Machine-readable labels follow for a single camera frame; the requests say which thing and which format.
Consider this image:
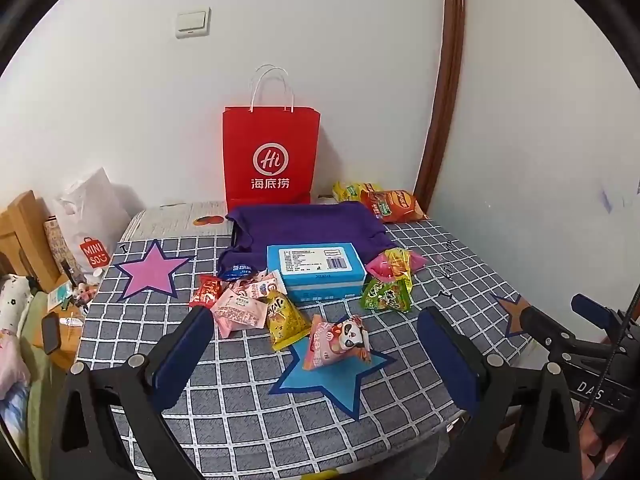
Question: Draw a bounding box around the orange chips bag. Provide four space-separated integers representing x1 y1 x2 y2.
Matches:
360 190 425 223

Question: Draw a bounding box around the brown star sticker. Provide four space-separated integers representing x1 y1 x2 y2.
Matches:
494 295 530 337

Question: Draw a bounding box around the black phone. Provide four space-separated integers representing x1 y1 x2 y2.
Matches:
41 311 62 354

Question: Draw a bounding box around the pink yellow snack bag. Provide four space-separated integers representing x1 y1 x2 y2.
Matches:
366 247 428 283

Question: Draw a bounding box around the pale pink snack packet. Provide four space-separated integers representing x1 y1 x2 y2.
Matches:
212 289 267 339

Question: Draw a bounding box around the yellow chips bag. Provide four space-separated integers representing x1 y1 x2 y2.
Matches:
332 181 382 203

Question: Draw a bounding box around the pink star sticker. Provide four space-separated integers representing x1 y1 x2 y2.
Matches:
115 240 193 301

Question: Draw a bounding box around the yellow triangular snack bag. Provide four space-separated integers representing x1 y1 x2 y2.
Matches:
267 290 311 351

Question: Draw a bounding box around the white wall switch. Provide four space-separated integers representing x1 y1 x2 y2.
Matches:
175 8 210 39

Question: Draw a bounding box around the grey checked tablecloth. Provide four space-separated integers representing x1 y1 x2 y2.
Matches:
74 219 534 480

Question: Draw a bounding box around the blue star sticker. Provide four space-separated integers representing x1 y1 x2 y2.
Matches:
269 335 396 420

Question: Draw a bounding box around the wooden shelf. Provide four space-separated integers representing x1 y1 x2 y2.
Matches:
0 190 61 292

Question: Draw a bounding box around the green triangular snack bag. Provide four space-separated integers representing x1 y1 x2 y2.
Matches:
360 278 411 313

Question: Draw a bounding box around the blue snack packet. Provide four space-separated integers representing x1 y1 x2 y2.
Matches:
218 264 257 282

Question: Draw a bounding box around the red Haidilao paper bag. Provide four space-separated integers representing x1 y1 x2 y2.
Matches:
221 63 320 211

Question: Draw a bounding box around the white Miniso plastic bag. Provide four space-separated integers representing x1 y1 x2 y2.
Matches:
51 168 130 274

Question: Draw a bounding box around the panda print snack packet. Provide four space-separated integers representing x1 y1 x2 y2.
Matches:
303 314 371 370

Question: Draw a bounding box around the brown wooden door frame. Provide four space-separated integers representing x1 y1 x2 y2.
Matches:
414 0 465 212

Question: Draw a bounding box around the red snack packet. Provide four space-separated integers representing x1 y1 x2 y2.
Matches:
189 274 224 309

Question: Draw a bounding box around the pink peach snack packet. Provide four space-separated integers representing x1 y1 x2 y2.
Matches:
230 270 288 300

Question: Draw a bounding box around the blue tissue pack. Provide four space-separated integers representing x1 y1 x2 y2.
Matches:
266 243 367 304

